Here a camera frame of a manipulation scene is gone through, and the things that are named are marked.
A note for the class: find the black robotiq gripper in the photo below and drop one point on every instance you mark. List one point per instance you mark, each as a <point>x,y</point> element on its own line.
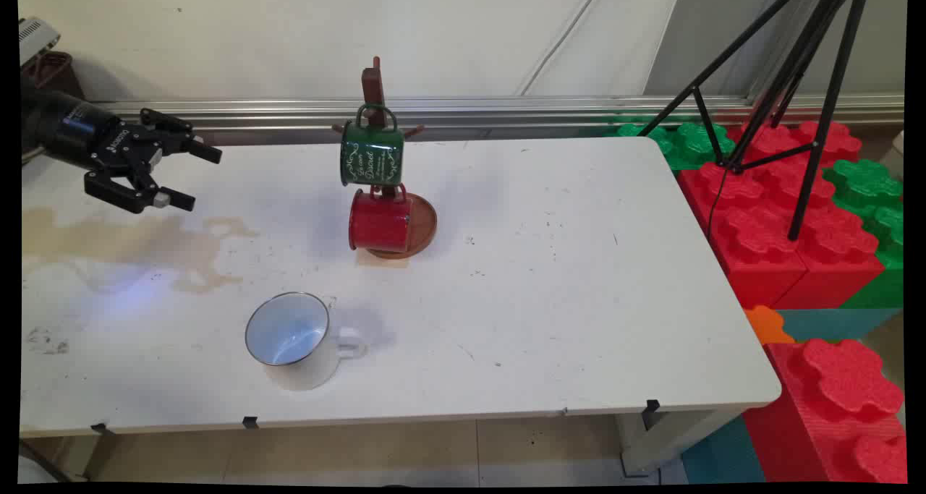
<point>87,132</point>

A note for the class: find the red enamel mug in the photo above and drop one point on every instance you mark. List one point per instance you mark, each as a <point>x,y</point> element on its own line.
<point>380,223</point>

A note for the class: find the brown wicker basket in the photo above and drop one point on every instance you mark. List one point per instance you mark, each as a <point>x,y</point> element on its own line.
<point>61,74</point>

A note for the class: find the green enamel mug white print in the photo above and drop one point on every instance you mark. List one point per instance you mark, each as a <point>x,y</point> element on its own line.
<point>372,154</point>

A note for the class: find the black table edge clip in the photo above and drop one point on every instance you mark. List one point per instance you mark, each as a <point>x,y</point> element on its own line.
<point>651,407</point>
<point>100,429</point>
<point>250,422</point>

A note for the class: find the brown wooden mug tree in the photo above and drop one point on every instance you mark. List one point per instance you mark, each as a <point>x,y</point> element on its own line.
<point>423,223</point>

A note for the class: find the green foam building block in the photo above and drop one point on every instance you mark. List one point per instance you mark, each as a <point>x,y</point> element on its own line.
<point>868,190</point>
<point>687,143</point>

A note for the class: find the white table leg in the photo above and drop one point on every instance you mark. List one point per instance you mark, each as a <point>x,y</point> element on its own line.
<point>665,440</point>

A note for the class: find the red foam building block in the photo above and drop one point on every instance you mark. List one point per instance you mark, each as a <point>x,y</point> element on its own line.
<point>774,233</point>
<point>832,407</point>

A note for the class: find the orange foam piece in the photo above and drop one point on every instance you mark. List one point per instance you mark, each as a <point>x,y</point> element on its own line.
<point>767,325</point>

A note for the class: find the black tripod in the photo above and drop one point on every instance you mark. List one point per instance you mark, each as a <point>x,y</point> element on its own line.
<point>785,82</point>

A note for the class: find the teal foam block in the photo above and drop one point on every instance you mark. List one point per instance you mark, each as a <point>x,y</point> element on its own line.
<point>832,324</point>
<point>723,454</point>

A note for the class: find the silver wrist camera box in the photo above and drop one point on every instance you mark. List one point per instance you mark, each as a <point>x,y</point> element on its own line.
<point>36,38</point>

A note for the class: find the aluminium wall rail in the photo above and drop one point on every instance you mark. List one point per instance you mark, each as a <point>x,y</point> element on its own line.
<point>506,111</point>

